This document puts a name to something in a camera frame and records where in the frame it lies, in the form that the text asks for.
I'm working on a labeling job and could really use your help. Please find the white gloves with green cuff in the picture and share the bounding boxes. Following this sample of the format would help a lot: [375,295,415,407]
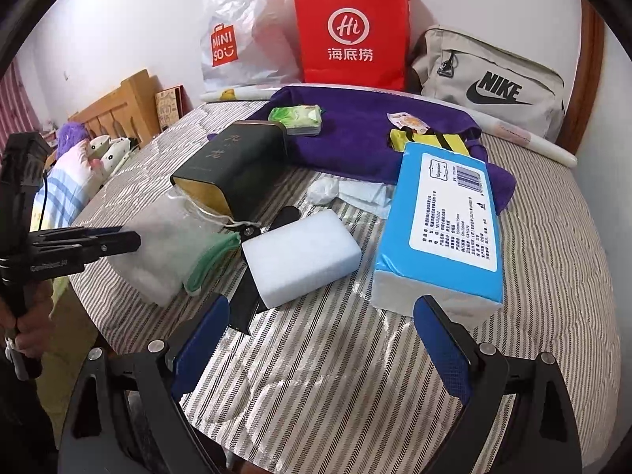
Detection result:
[106,190,260,307]

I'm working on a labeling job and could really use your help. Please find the green packet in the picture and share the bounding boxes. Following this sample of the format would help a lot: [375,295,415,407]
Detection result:
[268,105,323,137]

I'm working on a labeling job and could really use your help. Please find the purple towel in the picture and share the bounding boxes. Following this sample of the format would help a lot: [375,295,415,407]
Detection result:
[207,85,517,211]

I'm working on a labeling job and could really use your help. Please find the purple fuzzy cushion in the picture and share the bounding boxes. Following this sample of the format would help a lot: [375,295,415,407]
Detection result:
[55,121,90,159]

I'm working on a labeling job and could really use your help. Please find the small yellow bag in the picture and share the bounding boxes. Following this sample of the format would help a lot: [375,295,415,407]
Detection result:
[389,127,470,160]

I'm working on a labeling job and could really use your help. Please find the red paper bag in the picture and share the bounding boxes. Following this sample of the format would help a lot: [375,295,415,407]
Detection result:
[292,0,412,92]

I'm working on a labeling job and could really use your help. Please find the dark tin box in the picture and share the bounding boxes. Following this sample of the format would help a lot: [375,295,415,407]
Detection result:
[169,120,290,228]

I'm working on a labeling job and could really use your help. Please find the grey striped quilted mat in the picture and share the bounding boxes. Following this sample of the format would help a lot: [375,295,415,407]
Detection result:
[69,101,623,455]

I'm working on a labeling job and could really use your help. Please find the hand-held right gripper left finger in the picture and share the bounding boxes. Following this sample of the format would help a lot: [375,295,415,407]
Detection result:
[59,295,232,474]

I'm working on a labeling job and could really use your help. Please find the white printed paper roll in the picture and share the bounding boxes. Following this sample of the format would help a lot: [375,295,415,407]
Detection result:
[200,86,578,169]

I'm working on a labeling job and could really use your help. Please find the grey sling bag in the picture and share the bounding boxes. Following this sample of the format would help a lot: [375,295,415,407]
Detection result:
[410,24,566,139]

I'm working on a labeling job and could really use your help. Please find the pink striped curtain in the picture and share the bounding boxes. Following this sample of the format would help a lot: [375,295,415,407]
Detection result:
[0,56,43,134]

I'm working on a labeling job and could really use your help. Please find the wooden headboard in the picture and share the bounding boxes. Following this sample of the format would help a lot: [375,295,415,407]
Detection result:
[66,69,161,151]

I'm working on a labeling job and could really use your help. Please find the fruit print sachet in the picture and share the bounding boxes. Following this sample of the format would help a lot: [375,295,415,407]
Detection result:
[387,111,428,132]

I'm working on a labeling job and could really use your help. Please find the person's left forearm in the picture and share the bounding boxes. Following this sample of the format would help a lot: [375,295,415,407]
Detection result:
[0,350,55,474]

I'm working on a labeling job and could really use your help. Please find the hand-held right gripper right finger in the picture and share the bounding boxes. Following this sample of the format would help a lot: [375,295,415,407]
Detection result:
[414,295,583,474]

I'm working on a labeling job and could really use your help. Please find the striped pastel pillow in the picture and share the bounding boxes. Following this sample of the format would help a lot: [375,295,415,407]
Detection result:
[30,141,107,228]

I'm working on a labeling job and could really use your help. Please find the white sponge block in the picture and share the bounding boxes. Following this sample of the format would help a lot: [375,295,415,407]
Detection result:
[241,211,362,308]

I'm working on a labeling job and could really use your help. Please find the blue tissue pack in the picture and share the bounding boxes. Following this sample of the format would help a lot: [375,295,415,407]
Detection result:
[370,142,505,329]

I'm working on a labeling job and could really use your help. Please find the brown wooden door frame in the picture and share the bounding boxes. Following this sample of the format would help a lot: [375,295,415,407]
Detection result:
[580,0,606,146]

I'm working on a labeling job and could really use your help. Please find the person's left hand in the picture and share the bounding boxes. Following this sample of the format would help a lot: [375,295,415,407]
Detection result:
[0,281,54,356]

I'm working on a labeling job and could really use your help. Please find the white plastic shopping bag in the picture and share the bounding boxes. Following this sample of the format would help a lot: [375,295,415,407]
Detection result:
[200,0,303,94]

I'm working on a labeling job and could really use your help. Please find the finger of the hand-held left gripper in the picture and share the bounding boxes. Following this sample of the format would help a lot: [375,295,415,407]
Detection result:
[30,232,142,263]
[27,226,126,244]

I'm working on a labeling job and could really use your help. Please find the white knotted cloth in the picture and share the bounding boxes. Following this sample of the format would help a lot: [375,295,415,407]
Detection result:
[307,175,398,219]

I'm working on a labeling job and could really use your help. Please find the printed book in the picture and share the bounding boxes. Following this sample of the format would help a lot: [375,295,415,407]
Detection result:
[154,86,186,126]

